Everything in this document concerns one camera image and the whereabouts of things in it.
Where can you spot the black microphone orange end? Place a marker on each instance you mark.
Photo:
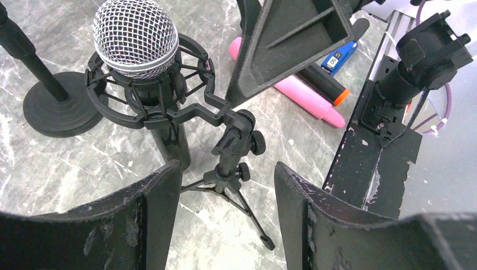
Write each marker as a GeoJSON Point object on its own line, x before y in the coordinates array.
{"type": "Point", "coordinates": [324, 84]}

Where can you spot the blue black stapler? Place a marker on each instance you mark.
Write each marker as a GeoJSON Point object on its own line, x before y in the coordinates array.
{"type": "Point", "coordinates": [336, 59]}

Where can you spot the black round-base shock-mount stand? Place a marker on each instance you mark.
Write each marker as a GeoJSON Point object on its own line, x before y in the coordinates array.
{"type": "Point", "coordinates": [57, 105]}

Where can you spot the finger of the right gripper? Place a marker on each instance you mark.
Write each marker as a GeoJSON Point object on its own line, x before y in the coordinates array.
{"type": "Point", "coordinates": [280, 38]}

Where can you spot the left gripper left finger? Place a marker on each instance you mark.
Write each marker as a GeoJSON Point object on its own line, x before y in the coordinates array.
{"type": "Point", "coordinates": [130, 228]}

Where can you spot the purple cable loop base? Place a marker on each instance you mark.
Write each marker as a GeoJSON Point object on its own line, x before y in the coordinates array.
{"type": "Point", "coordinates": [433, 130]}

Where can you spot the pink microphone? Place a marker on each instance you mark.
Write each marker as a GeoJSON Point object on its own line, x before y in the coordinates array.
{"type": "Point", "coordinates": [309, 100]}

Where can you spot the black tripod microphone stand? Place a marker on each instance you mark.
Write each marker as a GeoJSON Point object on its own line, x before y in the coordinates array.
{"type": "Point", "coordinates": [172, 133]}

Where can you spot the grey-head microphone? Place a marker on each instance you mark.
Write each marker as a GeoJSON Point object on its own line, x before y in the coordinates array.
{"type": "Point", "coordinates": [139, 43]}

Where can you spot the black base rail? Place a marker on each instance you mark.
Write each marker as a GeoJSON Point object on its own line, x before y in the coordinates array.
{"type": "Point", "coordinates": [370, 167]}

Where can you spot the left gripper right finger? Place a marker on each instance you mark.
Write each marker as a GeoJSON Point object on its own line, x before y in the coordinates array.
{"type": "Point", "coordinates": [321, 231]}

